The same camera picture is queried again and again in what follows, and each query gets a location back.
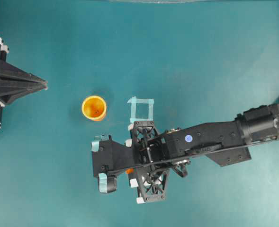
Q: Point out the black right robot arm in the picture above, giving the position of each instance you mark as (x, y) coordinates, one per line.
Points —
(225, 143)

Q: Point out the yellow orange plastic cup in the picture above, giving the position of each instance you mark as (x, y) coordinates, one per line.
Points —
(94, 108)

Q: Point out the light blue tape square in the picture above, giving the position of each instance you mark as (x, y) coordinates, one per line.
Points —
(141, 109)

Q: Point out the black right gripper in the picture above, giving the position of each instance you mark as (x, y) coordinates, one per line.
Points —
(150, 181)

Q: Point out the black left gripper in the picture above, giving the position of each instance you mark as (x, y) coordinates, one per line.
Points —
(11, 91)

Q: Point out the orange cube block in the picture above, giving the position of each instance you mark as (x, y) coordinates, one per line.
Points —
(129, 171)

